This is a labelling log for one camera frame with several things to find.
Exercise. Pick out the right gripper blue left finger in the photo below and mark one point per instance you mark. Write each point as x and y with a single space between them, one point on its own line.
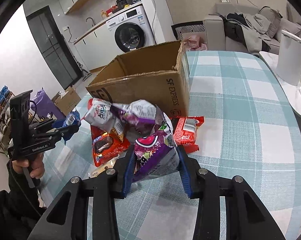
66 217

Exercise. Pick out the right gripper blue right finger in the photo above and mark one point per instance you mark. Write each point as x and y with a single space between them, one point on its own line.
246 215

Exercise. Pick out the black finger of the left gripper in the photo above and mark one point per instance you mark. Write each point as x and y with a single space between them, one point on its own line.
67 132

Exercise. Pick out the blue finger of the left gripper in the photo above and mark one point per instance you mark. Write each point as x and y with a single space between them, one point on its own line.
60 124

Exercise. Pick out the silver red noodle snack bag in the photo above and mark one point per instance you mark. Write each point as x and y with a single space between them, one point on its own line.
99 114

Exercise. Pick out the red chocolate cookie packet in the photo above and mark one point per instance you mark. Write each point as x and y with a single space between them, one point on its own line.
106 146

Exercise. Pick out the purple silver snack bag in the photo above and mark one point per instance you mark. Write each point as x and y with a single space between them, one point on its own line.
141 115

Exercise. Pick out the purple grape candy bag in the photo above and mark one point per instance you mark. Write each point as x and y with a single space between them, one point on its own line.
156 154

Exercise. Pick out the red wafer bar packet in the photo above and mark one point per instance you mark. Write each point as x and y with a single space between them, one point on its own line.
185 132

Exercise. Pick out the white blue noodle snack bag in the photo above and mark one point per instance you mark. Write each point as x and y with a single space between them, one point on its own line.
73 118

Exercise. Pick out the yellow biscuit stick pack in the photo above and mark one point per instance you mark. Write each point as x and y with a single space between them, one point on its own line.
103 167

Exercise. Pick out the person's left hand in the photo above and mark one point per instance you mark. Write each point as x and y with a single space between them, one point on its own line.
37 166

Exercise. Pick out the cardboard box on floor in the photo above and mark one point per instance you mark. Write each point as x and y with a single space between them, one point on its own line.
66 100

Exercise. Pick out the purple bag on floor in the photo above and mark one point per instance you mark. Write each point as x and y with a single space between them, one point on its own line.
44 105

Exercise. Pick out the white kitchen counter cabinet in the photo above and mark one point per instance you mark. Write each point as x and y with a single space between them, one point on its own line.
98 48

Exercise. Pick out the teal plaid tablecloth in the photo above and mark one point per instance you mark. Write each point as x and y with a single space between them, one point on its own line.
250 130

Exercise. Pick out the black glass door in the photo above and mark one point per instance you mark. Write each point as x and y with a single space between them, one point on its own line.
53 47

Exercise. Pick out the brown cardboard SF box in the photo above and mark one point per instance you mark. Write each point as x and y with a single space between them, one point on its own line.
158 74

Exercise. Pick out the white washing machine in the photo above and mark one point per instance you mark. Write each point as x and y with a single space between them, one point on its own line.
131 29

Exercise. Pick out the black rice cooker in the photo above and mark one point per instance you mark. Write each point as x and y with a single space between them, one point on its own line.
122 3

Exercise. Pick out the black patterned basket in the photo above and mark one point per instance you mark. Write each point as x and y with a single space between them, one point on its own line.
187 27

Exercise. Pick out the pink cloth on floor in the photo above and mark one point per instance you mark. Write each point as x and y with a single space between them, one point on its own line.
194 43

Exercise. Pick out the white cylindrical appliance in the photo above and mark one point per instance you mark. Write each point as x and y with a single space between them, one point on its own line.
289 59

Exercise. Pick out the grey sofa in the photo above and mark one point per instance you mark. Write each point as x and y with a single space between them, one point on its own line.
250 30

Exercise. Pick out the pile of clothes on sofa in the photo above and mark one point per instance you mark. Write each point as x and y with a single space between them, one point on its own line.
250 30

